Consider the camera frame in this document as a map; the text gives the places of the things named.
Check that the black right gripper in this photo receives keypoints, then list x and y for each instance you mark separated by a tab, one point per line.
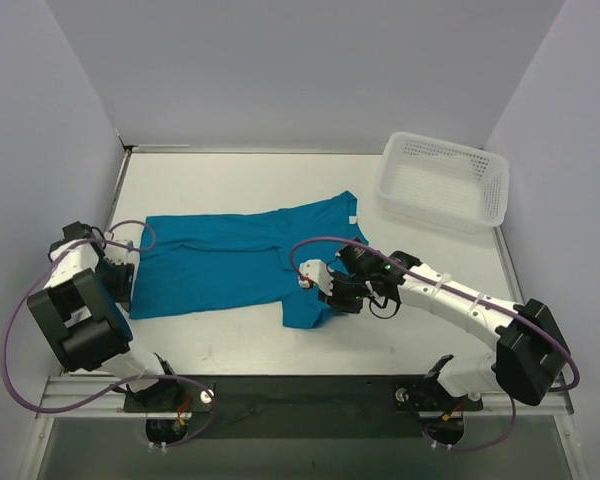
340	293

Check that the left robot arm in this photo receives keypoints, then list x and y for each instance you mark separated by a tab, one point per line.
81	311

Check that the teal t shirt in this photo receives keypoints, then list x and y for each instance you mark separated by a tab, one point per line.
199	263

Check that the white perforated plastic basket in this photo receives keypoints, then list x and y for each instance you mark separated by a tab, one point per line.
443	183

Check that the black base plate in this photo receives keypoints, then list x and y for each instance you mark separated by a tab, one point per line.
302	423

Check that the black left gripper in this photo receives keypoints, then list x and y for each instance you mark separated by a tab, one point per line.
121	279

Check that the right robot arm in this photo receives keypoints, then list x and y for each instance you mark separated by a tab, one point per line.
527	349

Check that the aluminium mounting rail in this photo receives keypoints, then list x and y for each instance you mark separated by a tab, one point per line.
413	394

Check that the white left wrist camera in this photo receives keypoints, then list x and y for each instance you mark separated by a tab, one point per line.
119	250

